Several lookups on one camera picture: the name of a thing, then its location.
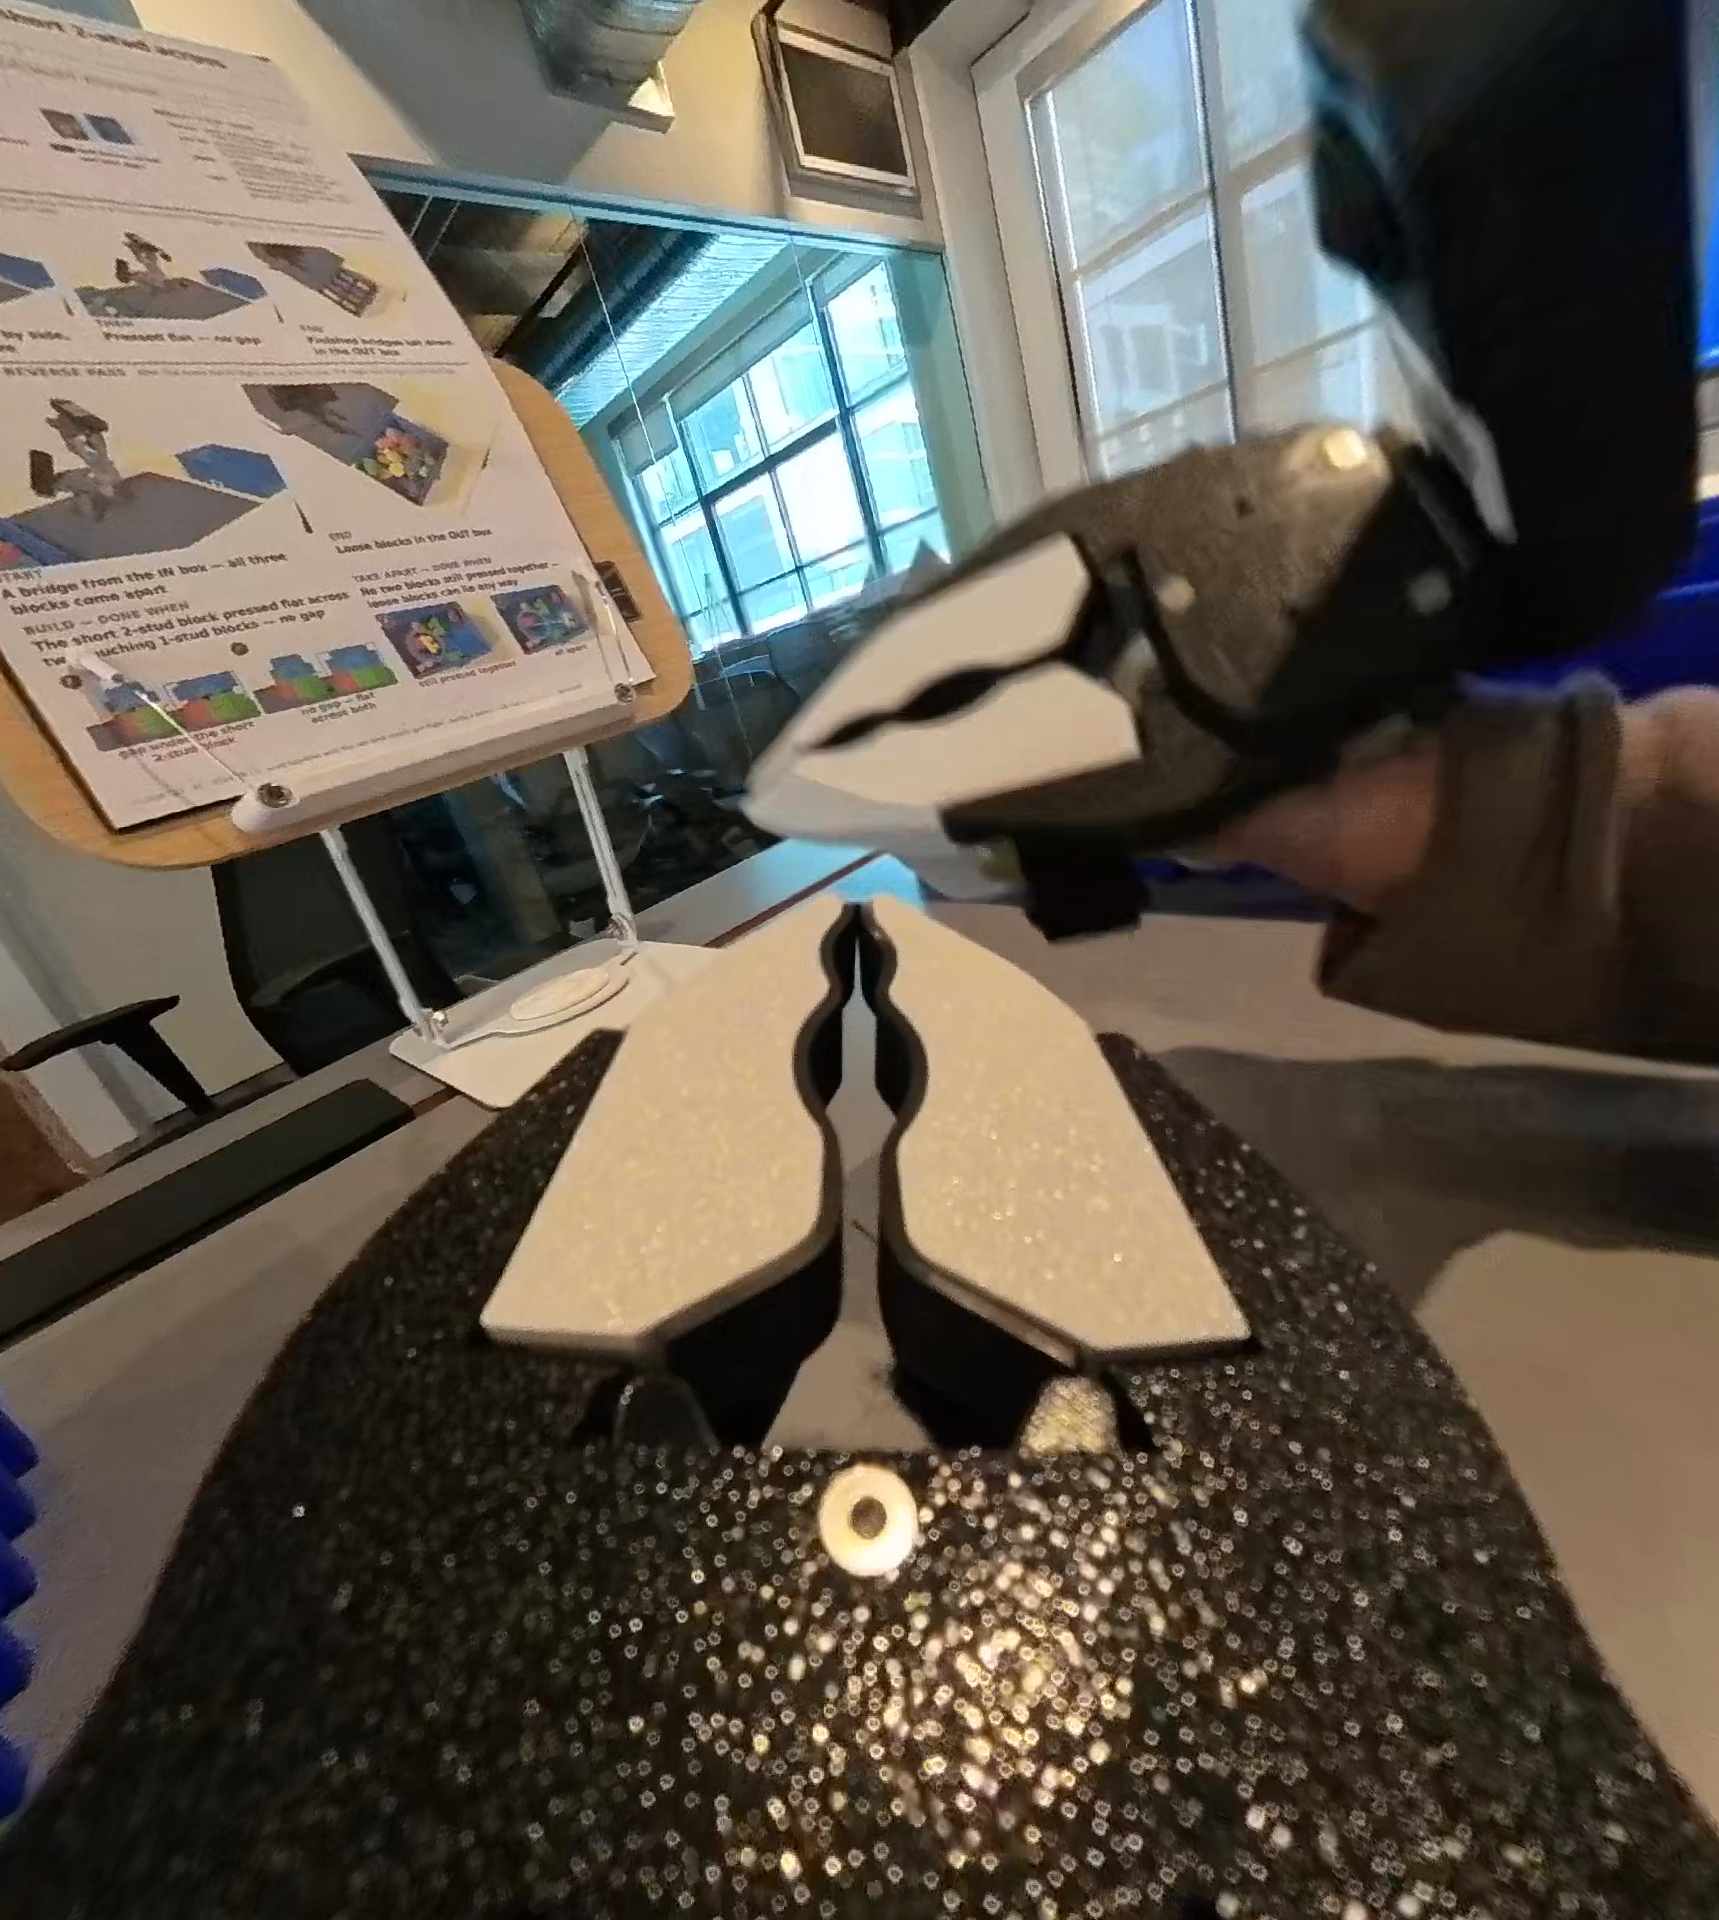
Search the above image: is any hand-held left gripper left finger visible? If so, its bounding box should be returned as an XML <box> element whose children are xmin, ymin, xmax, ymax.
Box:
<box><xmin>475</xmin><ymin>895</ymin><xmax>863</xmax><ymax>1364</ymax></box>

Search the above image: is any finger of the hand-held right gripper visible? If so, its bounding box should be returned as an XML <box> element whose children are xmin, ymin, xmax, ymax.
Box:
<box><xmin>773</xmin><ymin>531</ymin><xmax>1100</xmax><ymax>764</ymax></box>
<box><xmin>741</xmin><ymin>671</ymin><xmax>1144</xmax><ymax>858</ymax></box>

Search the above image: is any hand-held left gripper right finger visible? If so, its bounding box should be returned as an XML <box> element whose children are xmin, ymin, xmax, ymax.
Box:
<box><xmin>865</xmin><ymin>893</ymin><xmax>1254</xmax><ymax>1369</ymax></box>

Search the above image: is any person's right forearm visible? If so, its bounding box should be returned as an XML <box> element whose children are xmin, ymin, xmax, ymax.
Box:
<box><xmin>1320</xmin><ymin>677</ymin><xmax>1719</xmax><ymax>1080</ymax></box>

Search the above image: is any person's right hand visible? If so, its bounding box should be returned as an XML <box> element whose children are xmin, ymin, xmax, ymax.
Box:
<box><xmin>1140</xmin><ymin>715</ymin><xmax>1452</xmax><ymax>919</ymax></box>

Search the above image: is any black office chair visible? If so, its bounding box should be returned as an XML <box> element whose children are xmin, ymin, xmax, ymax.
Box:
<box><xmin>1</xmin><ymin>853</ymin><xmax>425</xmax><ymax>1119</ymax></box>

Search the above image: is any ceiling air vent unit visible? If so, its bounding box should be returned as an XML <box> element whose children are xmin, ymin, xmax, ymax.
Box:
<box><xmin>753</xmin><ymin>0</ymin><xmax>922</xmax><ymax>194</ymax></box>

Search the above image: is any printed instruction sheet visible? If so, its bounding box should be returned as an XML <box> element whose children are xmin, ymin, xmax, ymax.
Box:
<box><xmin>0</xmin><ymin>0</ymin><xmax>655</xmax><ymax>834</ymax></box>

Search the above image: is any silver ventilation duct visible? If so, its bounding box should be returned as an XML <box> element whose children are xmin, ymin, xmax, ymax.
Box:
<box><xmin>513</xmin><ymin>0</ymin><xmax>683</xmax><ymax>126</ymax></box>

